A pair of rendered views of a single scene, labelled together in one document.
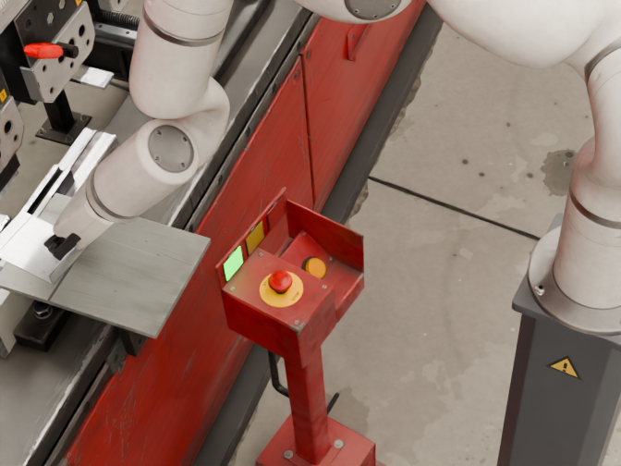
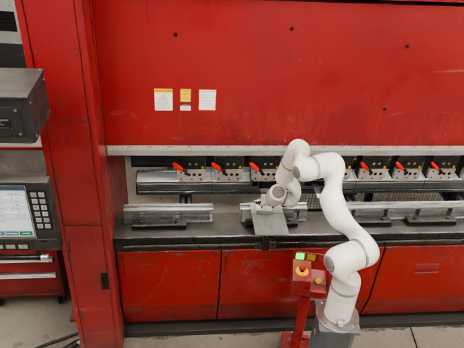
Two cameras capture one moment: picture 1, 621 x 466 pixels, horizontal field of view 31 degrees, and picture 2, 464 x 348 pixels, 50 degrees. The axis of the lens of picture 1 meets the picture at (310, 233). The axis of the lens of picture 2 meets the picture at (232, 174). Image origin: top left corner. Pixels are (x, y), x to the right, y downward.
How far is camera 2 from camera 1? 145 cm
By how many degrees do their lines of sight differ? 43
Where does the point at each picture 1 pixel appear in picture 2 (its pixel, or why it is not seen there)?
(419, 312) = not seen: outside the picture
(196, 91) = (283, 179)
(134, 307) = (260, 228)
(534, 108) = not seen: outside the picture
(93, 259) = (268, 217)
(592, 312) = (324, 315)
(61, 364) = (244, 231)
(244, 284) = (297, 262)
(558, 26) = (334, 216)
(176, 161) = (276, 195)
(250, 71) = not seen: hidden behind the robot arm
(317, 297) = (305, 279)
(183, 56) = (282, 168)
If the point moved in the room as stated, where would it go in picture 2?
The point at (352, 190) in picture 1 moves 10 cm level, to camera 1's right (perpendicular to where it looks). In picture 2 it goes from (398, 322) to (409, 333)
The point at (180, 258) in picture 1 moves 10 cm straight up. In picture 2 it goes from (279, 230) to (281, 216)
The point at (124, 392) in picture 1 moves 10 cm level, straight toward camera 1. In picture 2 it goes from (255, 257) to (244, 266)
